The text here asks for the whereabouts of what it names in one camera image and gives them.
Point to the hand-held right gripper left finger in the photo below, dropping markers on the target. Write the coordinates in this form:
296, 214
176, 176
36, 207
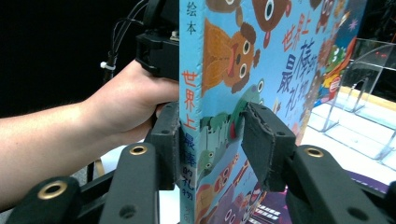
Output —
166, 146

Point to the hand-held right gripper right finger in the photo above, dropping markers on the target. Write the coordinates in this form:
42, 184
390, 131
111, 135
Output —
267, 146

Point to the light blue picture book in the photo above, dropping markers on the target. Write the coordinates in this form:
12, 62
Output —
218, 46

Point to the clear acrylic book rack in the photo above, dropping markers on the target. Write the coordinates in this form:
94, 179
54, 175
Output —
367, 93

